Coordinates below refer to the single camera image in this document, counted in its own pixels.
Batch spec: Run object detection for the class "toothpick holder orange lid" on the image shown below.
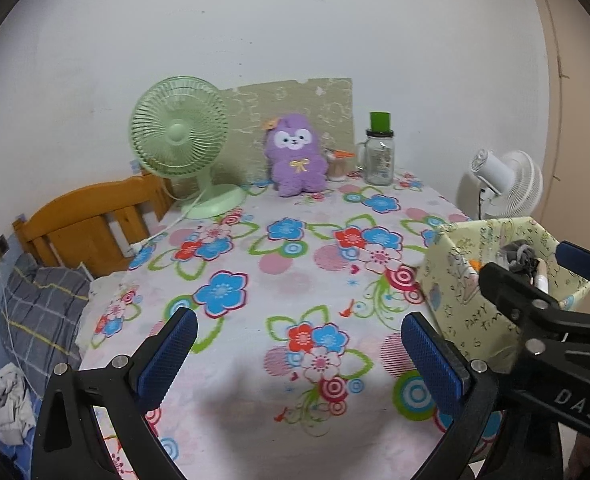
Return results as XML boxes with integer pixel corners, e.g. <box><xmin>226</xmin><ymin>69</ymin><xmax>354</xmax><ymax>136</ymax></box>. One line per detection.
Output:
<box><xmin>324</xmin><ymin>150</ymin><xmax>355</xmax><ymax>182</ymax></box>

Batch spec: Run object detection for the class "green desk fan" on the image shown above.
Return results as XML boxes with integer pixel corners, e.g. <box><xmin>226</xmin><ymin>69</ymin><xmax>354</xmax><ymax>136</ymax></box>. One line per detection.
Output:
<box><xmin>129</xmin><ymin>76</ymin><xmax>245</xmax><ymax>219</ymax></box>

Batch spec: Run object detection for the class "beige door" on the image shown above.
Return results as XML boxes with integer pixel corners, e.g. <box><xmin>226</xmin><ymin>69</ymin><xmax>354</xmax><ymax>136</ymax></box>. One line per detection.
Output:
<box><xmin>536</xmin><ymin>0</ymin><xmax>590</xmax><ymax>249</ymax></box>

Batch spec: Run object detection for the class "yellow fabric storage box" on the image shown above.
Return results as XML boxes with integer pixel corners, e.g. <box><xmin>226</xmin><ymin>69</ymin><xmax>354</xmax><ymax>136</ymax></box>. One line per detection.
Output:
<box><xmin>417</xmin><ymin>217</ymin><xmax>590</xmax><ymax>372</ymax></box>

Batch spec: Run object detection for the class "green orange packet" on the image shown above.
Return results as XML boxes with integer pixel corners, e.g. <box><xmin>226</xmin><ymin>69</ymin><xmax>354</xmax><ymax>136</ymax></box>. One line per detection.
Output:
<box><xmin>470</xmin><ymin>259</ymin><xmax>481</xmax><ymax>272</ymax></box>

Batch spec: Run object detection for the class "floral tablecloth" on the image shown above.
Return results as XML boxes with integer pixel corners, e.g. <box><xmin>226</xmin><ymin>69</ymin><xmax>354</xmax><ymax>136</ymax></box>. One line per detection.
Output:
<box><xmin>74</xmin><ymin>169</ymin><xmax>506</xmax><ymax>480</ymax></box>

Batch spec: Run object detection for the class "dark grey drawstring pouch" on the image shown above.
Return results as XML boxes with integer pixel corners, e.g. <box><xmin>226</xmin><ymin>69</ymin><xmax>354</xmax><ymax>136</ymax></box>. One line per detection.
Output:
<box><xmin>498</xmin><ymin>240</ymin><xmax>539</xmax><ymax>275</ymax></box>

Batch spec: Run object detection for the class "crumpled white cloth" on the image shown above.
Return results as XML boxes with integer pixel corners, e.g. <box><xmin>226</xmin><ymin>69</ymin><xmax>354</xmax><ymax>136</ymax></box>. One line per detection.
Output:
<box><xmin>0</xmin><ymin>363</ymin><xmax>36</xmax><ymax>446</ymax></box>

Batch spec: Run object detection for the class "grey plaid pillow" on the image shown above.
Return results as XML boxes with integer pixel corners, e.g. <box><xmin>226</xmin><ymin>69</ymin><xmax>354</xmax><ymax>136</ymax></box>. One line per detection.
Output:
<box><xmin>0</xmin><ymin>254</ymin><xmax>90</xmax><ymax>398</ymax></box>

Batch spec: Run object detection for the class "glass jar green lid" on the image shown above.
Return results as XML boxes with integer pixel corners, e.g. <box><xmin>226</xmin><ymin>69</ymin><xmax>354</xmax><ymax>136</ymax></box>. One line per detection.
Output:
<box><xmin>358</xmin><ymin>112</ymin><xmax>395</xmax><ymax>186</ymax></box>

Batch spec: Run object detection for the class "white standing fan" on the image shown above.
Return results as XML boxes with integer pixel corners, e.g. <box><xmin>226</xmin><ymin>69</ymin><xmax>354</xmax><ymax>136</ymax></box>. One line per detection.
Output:
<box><xmin>455</xmin><ymin>148</ymin><xmax>543</xmax><ymax>220</ymax></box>

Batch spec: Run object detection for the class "purple plush toy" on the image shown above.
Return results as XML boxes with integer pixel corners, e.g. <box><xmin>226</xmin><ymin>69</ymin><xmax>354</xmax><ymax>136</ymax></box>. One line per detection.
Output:
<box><xmin>263</xmin><ymin>114</ymin><xmax>327</xmax><ymax>197</ymax></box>

